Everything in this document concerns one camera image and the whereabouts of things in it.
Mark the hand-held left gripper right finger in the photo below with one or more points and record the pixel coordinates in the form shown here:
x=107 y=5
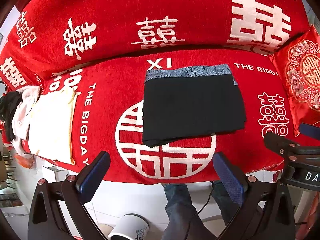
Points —
x=230 y=180

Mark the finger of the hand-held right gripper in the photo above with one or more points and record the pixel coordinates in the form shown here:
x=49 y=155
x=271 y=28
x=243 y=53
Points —
x=311 y=130
x=278 y=142

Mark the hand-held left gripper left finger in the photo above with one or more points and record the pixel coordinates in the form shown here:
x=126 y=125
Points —
x=92 y=177

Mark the black pants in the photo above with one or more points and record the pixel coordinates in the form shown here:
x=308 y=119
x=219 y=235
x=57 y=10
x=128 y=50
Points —
x=190 y=105

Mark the person's right leg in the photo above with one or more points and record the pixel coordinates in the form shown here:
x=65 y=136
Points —
x=226 y=212

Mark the red embroidered cushion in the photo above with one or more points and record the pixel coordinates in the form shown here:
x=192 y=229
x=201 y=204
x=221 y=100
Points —
x=305 y=80

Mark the white paper cup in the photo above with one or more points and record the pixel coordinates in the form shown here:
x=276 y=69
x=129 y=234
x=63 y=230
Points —
x=127 y=226

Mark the cream pillow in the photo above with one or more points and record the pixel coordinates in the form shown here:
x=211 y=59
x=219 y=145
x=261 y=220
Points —
x=52 y=125

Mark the orange cloth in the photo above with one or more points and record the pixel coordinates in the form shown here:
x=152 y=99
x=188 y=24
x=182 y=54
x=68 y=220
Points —
x=25 y=161

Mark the dark metal rack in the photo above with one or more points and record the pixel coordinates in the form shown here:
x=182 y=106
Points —
x=8 y=177

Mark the white cloth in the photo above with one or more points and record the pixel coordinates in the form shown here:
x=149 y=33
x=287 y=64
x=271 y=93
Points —
x=21 y=120

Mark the black cloth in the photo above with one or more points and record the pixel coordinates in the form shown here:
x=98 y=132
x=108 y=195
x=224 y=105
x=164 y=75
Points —
x=8 y=110

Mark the red printed blanket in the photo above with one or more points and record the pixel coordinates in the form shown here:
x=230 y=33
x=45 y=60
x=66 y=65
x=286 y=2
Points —
x=112 y=17

